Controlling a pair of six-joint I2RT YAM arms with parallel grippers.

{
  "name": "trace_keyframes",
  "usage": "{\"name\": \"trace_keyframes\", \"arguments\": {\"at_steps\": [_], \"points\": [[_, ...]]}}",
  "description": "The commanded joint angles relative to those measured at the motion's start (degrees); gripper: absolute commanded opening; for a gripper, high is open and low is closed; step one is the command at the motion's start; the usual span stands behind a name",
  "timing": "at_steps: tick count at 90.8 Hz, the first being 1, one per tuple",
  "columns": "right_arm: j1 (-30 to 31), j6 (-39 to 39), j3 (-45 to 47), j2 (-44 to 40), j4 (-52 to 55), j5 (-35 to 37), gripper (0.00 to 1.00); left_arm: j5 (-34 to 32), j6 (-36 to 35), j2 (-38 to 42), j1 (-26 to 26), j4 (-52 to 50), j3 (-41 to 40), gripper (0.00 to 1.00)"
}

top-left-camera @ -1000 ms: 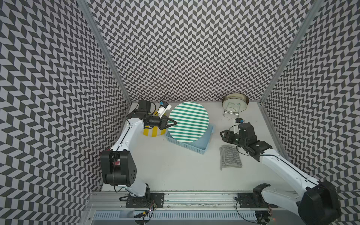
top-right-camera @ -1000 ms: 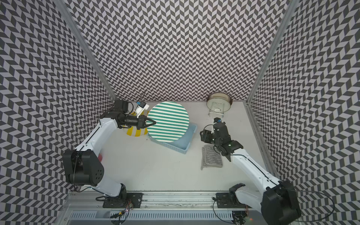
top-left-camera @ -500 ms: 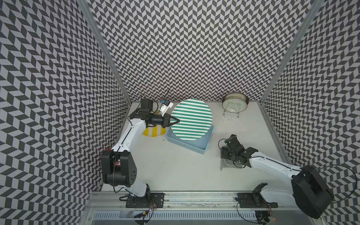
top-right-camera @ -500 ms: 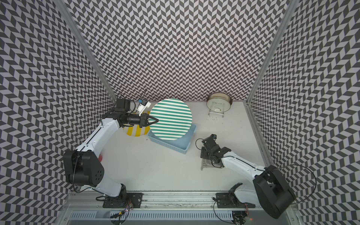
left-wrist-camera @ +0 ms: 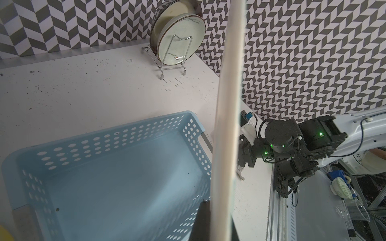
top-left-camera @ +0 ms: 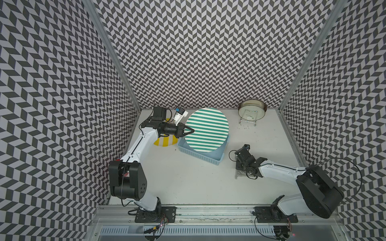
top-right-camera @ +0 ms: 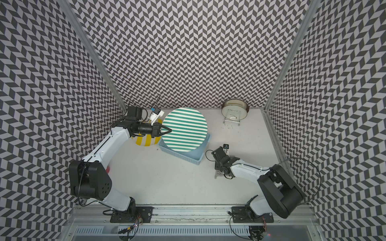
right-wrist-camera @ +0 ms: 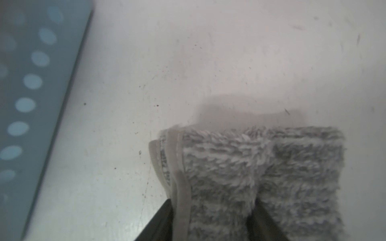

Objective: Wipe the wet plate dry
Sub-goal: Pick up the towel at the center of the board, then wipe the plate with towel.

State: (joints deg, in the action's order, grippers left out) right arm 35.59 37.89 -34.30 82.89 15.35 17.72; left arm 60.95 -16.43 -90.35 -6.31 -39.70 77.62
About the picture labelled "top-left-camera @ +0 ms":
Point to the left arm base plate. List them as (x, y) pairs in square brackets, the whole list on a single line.
[(166, 213)]

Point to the aluminium front rail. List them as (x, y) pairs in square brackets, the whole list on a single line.
[(205, 215)]

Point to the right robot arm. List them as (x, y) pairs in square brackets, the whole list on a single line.
[(318, 193)]

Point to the light blue plastic basket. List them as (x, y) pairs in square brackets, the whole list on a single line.
[(215, 157)]

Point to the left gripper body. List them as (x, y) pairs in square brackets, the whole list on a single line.
[(171, 128)]

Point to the green striped plate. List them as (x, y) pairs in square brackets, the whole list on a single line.
[(211, 130)]

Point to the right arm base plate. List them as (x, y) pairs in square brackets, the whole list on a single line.
[(267, 214)]

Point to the wire plate stand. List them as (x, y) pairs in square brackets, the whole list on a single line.
[(249, 116)]

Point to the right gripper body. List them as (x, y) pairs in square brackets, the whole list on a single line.
[(240, 166)]

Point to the round metal dish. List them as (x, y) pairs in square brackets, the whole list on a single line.
[(253, 104)]

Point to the grey striped cloth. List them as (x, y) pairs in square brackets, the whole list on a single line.
[(240, 174)]

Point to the yellow striped plate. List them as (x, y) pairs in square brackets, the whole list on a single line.
[(164, 140)]

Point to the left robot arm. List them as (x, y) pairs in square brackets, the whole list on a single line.
[(126, 175)]

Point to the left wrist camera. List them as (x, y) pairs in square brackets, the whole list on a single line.
[(179, 115)]

